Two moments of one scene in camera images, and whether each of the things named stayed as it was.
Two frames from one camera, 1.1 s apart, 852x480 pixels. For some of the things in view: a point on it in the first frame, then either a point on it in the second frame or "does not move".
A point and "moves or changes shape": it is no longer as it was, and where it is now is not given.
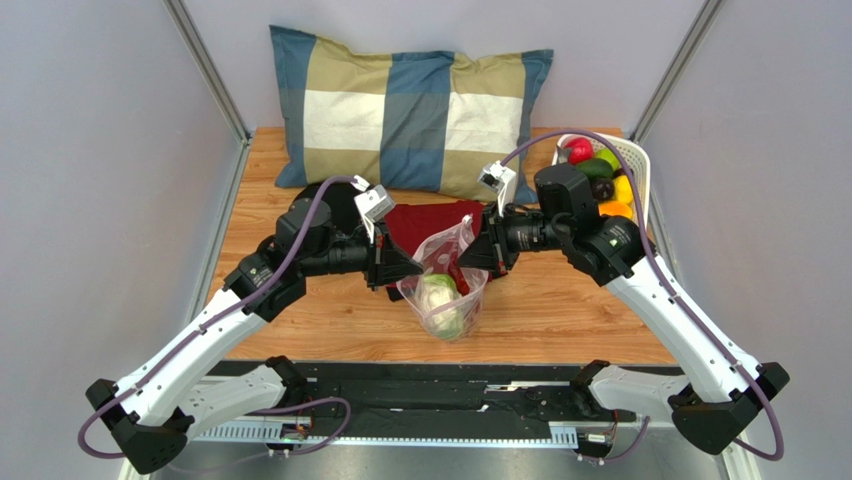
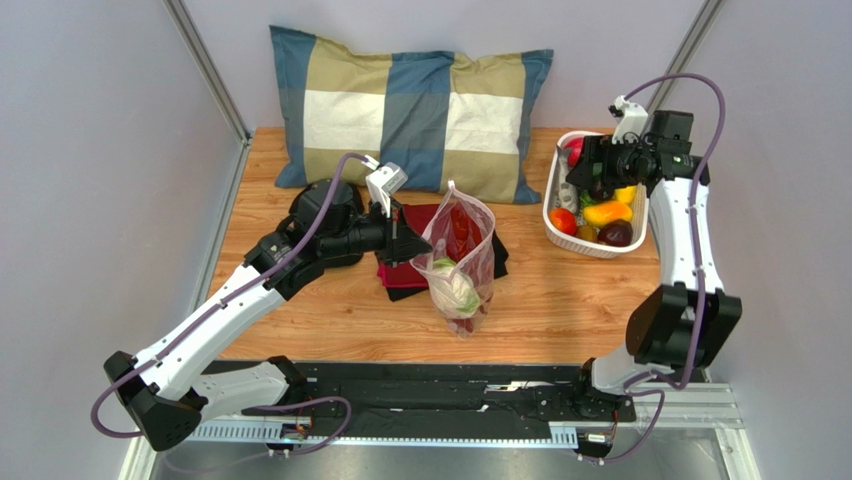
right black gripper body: [497, 246] → [595, 163]
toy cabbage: [442, 305] → [453, 291]
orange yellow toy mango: [614, 208] does not move
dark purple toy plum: [602, 189] does not move
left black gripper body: [375, 269] → [393, 226]
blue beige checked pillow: [446, 124] does not move
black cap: [341, 196] does not move
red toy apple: [580, 149] does not move
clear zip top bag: [448, 296] moves or changes shape
